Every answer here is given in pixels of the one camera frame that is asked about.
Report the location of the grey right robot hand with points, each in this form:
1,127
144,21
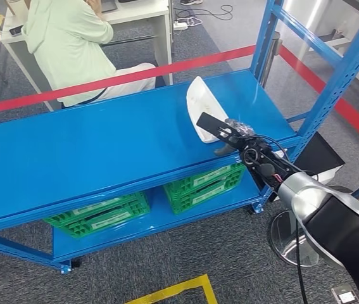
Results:
240,129

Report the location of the red barrier belt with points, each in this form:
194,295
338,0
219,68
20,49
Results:
154,72
356,121

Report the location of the chrome stanchion post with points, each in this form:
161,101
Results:
272,54

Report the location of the person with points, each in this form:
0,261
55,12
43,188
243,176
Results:
68,50

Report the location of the metal floor socket plate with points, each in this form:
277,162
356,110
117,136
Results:
345,296

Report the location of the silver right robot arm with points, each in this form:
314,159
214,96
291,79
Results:
312,197

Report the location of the white power strip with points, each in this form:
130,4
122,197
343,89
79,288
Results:
180,26

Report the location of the grey laptop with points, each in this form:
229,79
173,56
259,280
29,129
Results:
109,6

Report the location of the white curved plastic part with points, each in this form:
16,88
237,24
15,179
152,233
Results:
201,100

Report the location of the chrome stanchion with round base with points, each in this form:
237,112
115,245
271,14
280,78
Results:
285,239

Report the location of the black flat box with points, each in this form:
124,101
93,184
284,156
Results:
318,157

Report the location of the green plastic crate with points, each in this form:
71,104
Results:
207,194
103,205
212,176
109,221

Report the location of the blue metal shelf rack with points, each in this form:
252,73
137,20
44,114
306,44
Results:
103,147

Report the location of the black phone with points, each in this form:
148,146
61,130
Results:
16,30

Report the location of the person's foot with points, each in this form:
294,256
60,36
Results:
191,2

